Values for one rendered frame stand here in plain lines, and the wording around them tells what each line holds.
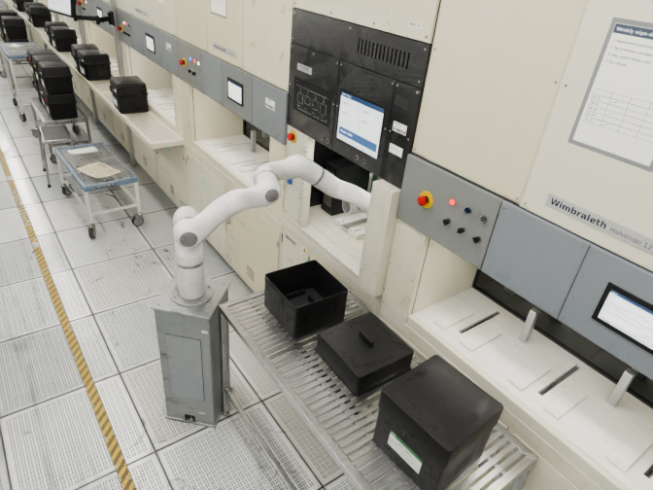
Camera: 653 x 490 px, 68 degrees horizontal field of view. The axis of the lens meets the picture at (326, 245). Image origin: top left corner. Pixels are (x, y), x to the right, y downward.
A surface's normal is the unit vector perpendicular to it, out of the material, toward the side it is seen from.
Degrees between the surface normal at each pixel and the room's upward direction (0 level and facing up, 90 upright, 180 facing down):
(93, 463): 0
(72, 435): 0
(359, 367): 0
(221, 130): 90
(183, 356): 90
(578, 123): 90
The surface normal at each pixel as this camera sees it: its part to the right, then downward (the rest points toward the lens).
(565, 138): -0.81, 0.25
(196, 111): 0.58, 0.47
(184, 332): -0.16, 0.50
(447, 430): 0.09, -0.85
